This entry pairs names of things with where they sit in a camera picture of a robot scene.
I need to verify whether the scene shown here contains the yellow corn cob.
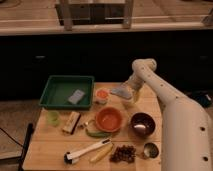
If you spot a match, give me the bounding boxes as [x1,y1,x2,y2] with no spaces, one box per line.
[90,143,113,163]

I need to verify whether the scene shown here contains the green pepper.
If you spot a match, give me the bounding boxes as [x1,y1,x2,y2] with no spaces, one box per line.
[85,128,111,138]

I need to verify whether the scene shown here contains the red orange bowl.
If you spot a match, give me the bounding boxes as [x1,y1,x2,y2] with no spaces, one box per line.
[95,107,123,132]

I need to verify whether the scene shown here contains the brown grape bunch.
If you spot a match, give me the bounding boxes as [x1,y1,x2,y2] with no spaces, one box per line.
[109,145,136,163]

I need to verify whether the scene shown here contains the light green cup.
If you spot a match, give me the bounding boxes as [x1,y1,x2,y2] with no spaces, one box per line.
[46,111,60,127]

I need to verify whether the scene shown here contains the dark brown bowl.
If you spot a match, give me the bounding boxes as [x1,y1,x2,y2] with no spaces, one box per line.
[130,112,156,138]

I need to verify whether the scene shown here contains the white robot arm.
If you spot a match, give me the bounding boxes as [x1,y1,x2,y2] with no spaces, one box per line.
[126,58,213,171]

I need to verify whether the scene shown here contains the wooden stool frame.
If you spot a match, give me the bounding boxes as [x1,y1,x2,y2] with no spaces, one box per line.
[55,0,134,31]

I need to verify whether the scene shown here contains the small cup with orange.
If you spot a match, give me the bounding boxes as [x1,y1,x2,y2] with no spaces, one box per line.
[95,88,109,104]

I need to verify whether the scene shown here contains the wooden block eraser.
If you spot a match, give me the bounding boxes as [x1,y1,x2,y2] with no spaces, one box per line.
[62,111,81,134]

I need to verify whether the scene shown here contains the white handled brush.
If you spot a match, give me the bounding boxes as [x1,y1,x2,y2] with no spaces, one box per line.
[64,138,111,164]

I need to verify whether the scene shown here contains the metal measuring cup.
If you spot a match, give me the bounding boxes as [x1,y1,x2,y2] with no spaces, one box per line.
[138,142,159,160]

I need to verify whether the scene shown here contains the grey towel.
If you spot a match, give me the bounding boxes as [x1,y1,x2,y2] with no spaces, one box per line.
[110,85,132,100]

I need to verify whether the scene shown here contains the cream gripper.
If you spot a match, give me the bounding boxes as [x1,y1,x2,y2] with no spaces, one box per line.
[122,90,140,107]

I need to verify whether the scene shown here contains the green plastic tray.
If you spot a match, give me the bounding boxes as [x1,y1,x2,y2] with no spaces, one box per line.
[39,75,94,110]

